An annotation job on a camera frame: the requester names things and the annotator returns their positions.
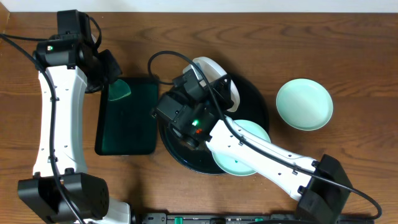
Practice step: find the black rectangular tray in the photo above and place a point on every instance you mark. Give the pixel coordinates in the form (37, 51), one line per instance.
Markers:
(126, 126)

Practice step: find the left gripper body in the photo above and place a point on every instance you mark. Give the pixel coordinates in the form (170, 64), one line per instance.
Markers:
(109, 66)

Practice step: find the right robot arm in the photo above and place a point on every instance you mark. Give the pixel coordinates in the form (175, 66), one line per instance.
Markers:
(198, 112)

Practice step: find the mint green plate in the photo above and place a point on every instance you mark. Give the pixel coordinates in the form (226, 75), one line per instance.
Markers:
(235, 167)
(304, 104)

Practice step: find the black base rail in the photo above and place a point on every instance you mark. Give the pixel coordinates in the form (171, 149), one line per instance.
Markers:
(164, 218)

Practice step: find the round black tray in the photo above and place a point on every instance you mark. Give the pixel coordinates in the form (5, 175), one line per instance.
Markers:
(252, 108)

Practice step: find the mint green plate front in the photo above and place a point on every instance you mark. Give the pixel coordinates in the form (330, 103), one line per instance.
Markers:
(235, 167)

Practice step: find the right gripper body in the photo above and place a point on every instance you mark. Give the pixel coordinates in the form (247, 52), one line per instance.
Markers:
(204, 101)

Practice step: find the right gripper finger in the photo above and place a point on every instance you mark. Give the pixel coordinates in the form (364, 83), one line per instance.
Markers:
(221, 88)
(190, 69)

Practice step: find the white plate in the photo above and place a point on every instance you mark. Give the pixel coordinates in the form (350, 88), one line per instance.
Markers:
(213, 71)

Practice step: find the green sponge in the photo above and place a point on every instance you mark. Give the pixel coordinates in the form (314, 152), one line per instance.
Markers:
(118, 90)

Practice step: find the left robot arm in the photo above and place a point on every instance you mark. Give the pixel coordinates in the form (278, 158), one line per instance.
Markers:
(60, 189)

